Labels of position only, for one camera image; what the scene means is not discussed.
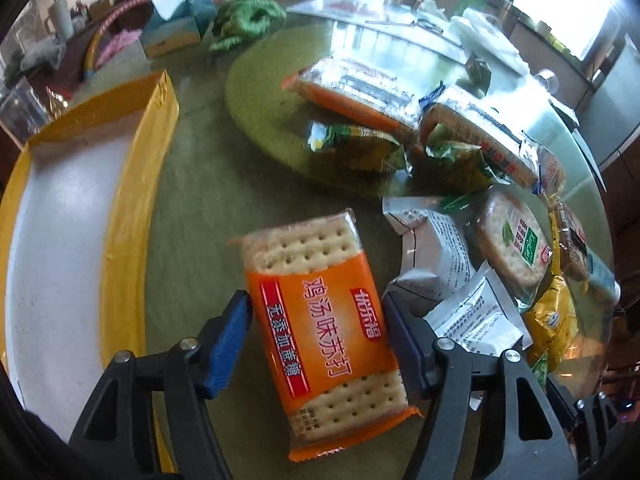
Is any orange soda cracker pack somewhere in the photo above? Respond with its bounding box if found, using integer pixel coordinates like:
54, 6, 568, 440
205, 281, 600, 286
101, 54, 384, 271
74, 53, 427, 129
236, 209, 420, 463

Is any brown bar snack pack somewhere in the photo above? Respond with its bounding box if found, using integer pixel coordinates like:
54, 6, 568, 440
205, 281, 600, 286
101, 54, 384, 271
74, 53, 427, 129
551, 198, 589, 282

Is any silver foil snack packet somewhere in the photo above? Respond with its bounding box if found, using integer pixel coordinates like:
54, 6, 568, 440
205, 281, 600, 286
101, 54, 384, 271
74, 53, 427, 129
382, 197, 475, 304

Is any round rice cracker pack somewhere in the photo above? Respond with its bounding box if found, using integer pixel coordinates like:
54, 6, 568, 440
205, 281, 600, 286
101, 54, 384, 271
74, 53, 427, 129
439, 186, 554, 306

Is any blue edged cracker pack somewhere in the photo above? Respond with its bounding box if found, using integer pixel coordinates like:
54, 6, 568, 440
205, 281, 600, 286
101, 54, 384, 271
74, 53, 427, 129
419, 84, 565, 197

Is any light blue tube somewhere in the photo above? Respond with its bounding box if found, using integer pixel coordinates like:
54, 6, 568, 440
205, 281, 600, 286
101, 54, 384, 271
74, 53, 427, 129
587, 247, 622, 307

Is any yellow cardboard tray box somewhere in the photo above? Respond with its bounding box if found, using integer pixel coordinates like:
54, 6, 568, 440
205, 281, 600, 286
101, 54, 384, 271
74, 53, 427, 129
0, 69, 180, 474

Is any green yellow snack bag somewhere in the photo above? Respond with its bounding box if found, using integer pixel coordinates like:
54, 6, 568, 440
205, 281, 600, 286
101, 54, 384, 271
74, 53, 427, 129
307, 122, 411, 174

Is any grey refrigerator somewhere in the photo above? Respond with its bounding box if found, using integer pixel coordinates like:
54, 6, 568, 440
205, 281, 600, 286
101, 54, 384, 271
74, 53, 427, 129
578, 35, 639, 164

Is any orange cracker pack upside down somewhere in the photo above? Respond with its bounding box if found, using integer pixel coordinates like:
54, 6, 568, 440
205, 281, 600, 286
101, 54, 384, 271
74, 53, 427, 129
282, 56, 422, 143

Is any clear plastic cup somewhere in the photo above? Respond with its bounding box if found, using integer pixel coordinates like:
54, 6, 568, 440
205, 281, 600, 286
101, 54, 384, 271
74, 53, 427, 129
0, 77, 51, 148

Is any small green triangular packet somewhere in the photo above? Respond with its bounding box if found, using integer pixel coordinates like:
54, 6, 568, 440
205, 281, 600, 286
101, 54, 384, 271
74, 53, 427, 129
465, 53, 492, 94

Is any pink cloth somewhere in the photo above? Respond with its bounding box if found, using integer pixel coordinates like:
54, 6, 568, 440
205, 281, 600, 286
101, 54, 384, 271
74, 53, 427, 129
94, 29, 142, 70

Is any pink hula hoop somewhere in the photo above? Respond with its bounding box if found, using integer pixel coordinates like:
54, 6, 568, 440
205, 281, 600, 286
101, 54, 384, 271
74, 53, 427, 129
84, 0, 151, 79

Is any white thermos tumbler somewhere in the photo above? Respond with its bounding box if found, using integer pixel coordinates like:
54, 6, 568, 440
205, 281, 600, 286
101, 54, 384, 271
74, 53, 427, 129
44, 0, 74, 42

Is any blue tissue box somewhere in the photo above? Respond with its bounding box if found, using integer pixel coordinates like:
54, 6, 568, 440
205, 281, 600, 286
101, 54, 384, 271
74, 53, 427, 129
140, 0, 216, 58

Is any green cloth rag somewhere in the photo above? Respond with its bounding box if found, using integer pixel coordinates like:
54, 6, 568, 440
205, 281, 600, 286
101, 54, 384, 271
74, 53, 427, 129
208, 0, 286, 52

